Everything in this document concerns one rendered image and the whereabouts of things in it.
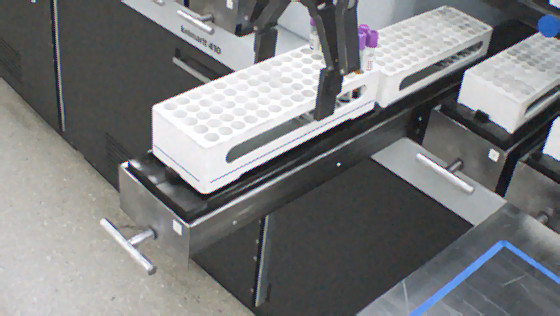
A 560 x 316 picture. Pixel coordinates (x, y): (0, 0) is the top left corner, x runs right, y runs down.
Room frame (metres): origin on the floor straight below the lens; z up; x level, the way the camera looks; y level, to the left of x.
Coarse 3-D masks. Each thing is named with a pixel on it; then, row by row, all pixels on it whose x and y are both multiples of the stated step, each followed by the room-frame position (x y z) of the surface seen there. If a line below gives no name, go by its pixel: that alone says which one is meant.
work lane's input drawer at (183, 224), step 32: (416, 96) 0.87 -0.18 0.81; (352, 128) 0.76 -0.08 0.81; (384, 128) 0.80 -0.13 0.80; (416, 128) 0.87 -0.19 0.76; (128, 160) 0.63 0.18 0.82; (160, 160) 0.66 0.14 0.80; (288, 160) 0.67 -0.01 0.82; (320, 160) 0.70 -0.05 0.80; (352, 160) 0.75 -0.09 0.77; (128, 192) 0.62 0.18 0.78; (160, 192) 0.59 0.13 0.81; (192, 192) 0.59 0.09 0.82; (224, 192) 0.60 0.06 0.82; (256, 192) 0.62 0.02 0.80; (288, 192) 0.66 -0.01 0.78; (160, 224) 0.58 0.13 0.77; (192, 224) 0.55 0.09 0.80; (224, 224) 0.58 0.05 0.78; (192, 256) 0.55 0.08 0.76
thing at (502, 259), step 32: (480, 224) 0.59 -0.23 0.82; (512, 224) 0.60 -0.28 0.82; (448, 256) 0.53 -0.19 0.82; (480, 256) 0.54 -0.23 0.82; (512, 256) 0.54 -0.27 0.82; (544, 256) 0.55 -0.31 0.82; (416, 288) 0.48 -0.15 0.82; (448, 288) 0.49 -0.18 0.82; (480, 288) 0.49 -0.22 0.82; (512, 288) 0.49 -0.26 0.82; (544, 288) 0.50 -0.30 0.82
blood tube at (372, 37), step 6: (372, 30) 0.80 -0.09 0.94; (372, 36) 0.79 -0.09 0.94; (378, 36) 0.79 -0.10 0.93; (366, 42) 0.79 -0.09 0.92; (372, 42) 0.79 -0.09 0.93; (366, 48) 0.79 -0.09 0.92; (372, 48) 0.79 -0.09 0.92; (366, 54) 0.79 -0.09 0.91; (372, 54) 0.79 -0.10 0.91; (366, 60) 0.79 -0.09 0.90; (372, 60) 0.79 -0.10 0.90; (366, 66) 0.79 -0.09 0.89; (360, 90) 0.79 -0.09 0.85
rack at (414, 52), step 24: (408, 24) 1.01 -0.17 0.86; (432, 24) 1.03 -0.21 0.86; (456, 24) 1.04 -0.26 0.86; (480, 24) 1.05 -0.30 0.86; (384, 48) 0.90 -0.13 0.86; (408, 48) 0.92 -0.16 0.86; (432, 48) 0.93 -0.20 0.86; (456, 48) 0.95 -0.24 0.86; (480, 48) 1.02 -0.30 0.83; (384, 72) 0.83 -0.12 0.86; (408, 72) 0.85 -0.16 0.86; (432, 72) 0.96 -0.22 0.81; (384, 96) 0.82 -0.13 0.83
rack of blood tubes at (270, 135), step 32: (256, 64) 0.77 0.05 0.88; (288, 64) 0.78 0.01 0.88; (320, 64) 0.79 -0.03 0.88; (192, 96) 0.69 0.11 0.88; (224, 96) 0.69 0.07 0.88; (256, 96) 0.71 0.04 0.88; (288, 96) 0.70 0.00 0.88; (160, 128) 0.63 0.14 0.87; (192, 128) 0.62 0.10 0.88; (224, 128) 0.63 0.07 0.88; (256, 128) 0.64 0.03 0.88; (288, 128) 0.72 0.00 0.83; (320, 128) 0.72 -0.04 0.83; (192, 160) 0.60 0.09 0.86; (224, 160) 0.60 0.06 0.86; (256, 160) 0.64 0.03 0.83
